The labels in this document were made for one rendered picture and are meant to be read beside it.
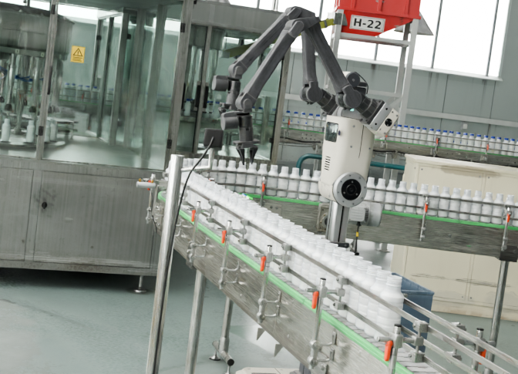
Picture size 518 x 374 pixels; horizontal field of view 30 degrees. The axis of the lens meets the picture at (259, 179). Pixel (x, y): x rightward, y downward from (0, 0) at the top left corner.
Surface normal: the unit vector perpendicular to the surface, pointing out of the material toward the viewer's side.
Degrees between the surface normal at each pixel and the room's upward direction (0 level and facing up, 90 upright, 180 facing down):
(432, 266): 90
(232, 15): 90
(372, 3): 90
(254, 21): 90
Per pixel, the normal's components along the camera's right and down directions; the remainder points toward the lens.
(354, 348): -0.95, -0.09
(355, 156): 0.27, 0.31
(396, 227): 0.00, 0.10
